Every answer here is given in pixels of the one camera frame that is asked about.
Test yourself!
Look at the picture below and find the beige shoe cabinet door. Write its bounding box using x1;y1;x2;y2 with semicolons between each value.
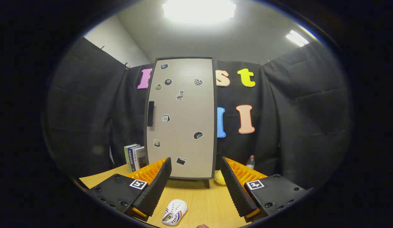
145;58;216;179

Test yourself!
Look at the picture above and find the blue book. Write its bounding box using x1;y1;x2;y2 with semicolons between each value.
128;145;140;172

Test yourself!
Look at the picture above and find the white shoe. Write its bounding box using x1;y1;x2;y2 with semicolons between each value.
161;199;188;226

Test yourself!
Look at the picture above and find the dark grey shoe cabinet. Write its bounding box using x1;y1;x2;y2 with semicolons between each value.
143;56;218;189

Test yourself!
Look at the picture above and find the small yellow round object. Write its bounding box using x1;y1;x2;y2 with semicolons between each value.
215;170;227;185

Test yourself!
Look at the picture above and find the large ceiling light panel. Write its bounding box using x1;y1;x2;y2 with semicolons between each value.
162;0;236;24

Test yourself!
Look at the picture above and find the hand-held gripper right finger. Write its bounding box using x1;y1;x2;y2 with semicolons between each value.
220;156;314;224

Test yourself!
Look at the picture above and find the white book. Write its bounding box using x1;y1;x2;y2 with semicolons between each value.
135;146;147;170

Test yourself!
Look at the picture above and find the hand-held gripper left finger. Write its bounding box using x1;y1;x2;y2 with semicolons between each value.
86;157;172;222

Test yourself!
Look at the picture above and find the black backdrop cloth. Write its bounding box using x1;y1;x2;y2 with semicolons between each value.
46;36;352;190

